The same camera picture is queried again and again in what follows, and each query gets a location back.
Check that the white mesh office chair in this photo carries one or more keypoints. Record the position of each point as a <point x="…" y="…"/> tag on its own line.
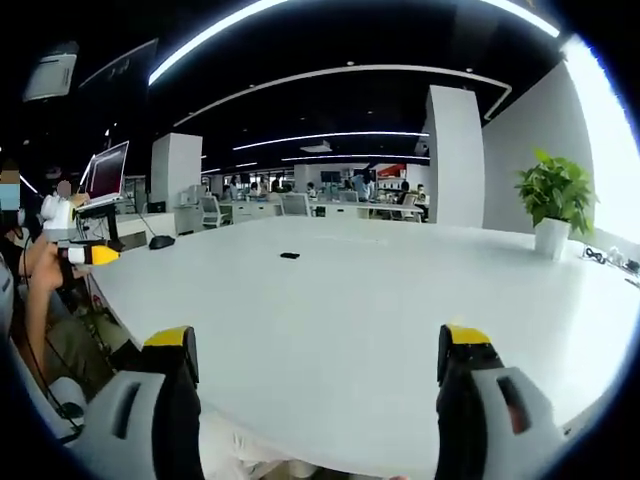
<point x="212" y="210"/>
<point x="296" y="204"/>

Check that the green plant in white pot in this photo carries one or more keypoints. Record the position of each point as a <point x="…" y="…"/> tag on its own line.
<point x="555" y="195"/>

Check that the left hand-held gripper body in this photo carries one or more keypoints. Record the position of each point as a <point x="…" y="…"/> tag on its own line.
<point x="59" y="220"/>

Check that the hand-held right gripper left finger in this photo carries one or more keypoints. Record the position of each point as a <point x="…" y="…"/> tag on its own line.
<point x="125" y="415"/>

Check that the person's left hand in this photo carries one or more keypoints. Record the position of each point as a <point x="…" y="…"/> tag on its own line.
<point x="44" y="267"/>

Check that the black laptop stand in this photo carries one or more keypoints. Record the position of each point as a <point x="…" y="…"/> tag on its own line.
<point x="112" y="227"/>

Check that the dark hanging ceiling panel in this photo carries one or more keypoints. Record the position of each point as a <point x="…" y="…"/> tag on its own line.
<point x="122" y="62"/>

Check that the person's right hand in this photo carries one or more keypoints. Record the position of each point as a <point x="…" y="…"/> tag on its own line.
<point x="400" y="477"/>

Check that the small white object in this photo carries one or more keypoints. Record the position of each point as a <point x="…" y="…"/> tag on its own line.
<point x="617" y="255"/>

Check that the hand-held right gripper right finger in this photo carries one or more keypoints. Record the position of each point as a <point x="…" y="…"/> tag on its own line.
<point x="480" y="415"/>

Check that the black gooseneck desk microphone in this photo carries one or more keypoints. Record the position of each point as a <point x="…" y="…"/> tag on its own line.
<point x="161" y="243"/>

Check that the small black device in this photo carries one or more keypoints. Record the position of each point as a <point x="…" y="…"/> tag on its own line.
<point x="632" y="268"/>

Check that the ceiling air conditioner unit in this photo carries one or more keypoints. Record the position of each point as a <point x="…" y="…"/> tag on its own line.
<point x="50" y="75"/>

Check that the open laptop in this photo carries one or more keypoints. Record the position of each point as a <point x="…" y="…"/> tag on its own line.
<point x="106" y="172"/>

